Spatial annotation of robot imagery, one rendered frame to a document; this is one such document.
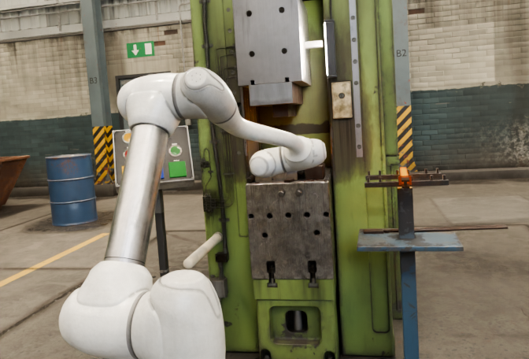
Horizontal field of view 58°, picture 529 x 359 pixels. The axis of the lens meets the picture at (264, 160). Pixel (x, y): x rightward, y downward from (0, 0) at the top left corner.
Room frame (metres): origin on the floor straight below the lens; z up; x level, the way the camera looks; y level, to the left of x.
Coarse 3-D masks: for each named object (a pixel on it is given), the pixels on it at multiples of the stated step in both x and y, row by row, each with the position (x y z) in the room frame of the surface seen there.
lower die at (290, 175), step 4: (284, 172) 2.20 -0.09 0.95; (288, 172) 2.20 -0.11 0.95; (292, 172) 2.19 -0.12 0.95; (296, 172) 2.19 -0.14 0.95; (256, 176) 2.23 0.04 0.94; (272, 176) 2.21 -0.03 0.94; (276, 176) 2.21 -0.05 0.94; (280, 176) 2.20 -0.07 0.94; (284, 176) 2.20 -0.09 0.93; (288, 176) 2.20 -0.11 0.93; (292, 176) 2.19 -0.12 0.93; (296, 176) 2.19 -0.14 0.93; (300, 176) 2.29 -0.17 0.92; (256, 180) 2.23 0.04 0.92; (260, 180) 2.22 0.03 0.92; (264, 180) 2.22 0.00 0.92; (268, 180) 2.21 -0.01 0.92; (272, 180) 2.21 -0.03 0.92; (276, 180) 2.21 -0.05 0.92; (280, 180) 2.20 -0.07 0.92
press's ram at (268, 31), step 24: (240, 0) 2.23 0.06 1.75; (264, 0) 2.21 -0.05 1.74; (288, 0) 2.19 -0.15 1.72; (240, 24) 2.23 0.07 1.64; (264, 24) 2.21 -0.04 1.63; (288, 24) 2.19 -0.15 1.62; (240, 48) 2.23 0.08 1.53; (264, 48) 2.21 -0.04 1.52; (288, 48) 2.19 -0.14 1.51; (312, 48) 2.39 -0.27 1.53; (240, 72) 2.23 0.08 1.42; (264, 72) 2.21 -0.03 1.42; (288, 72) 2.19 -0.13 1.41
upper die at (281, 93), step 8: (256, 88) 2.22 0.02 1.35; (264, 88) 2.21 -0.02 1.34; (272, 88) 2.21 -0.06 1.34; (280, 88) 2.20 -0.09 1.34; (288, 88) 2.19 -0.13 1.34; (296, 88) 2.34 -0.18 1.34; (256, 96) 2.22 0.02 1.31; (264, 96) 2.21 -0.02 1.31; (272, 96) 2.21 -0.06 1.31; (280, 96) 2.20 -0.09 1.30; (288, 96) 2.19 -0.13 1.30; (296, 96) 2.33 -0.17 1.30; (256, 104) 2.22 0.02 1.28; (264, 104) 2.21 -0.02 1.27; (272, 104) 2.21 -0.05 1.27; (280, 104) 2.28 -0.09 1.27; (296, 104) 2.49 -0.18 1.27
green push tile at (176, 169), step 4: (168, 164) 2.13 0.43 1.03; (172, 164) 2.14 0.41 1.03; (176, 164) 2.14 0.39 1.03; (180, 164) 2.14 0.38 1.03; (184, 164) 2.15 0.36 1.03; (168, 168) 2.13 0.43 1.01; (172, 168) 2.13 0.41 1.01; (176, 168) 2.13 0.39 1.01; (180, 168) 2.13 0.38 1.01; (184, 168) 2.14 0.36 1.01; (172, 172) 2.12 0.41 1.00; (176, 172) 2.12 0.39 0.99; (180, 172) 2.12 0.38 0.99; (184, 172) 2.13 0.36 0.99; (172, 176) 2.11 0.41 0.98; (176, 176) 2.11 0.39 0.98; (180, 176) 2.12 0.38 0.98; (184, 176) 2.12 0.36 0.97
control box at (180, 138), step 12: (120, 132) 2.18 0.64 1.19; (180, 132) 2.23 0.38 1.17; (120, 144) 2.15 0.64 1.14; (168, 144) 2.19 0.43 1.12; (180, 144) 2.20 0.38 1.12; (120, 156) 2.12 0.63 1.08; (168, 156) 2.16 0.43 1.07; (180, 156) 2.17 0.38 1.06; (120, 168) 2.09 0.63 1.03; (192, 168) 2.15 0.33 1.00; (120, 180) 2.06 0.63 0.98; (168, 180) 2.10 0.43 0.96; (180, 180) 2.11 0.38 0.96; (192, 180) 2.13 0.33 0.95
